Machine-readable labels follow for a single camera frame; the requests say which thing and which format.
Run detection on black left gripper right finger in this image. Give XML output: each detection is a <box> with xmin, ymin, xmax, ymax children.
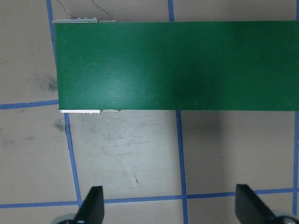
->
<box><xmin>235</xmin><ymin>184</ymin><xmax>277</xmax><ymax>224</ymax></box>

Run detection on green conveyor belt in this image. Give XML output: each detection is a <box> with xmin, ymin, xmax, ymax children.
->
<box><xmin>53</xmin><ymin>20</ymin><xmax>299</xmax><ymax>113</ymax></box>

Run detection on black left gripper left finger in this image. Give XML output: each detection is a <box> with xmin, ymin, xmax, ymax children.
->
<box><xmin>74</xmin><ymin>186</ymin><xmax>104</xmax><ymax>224</ymax></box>

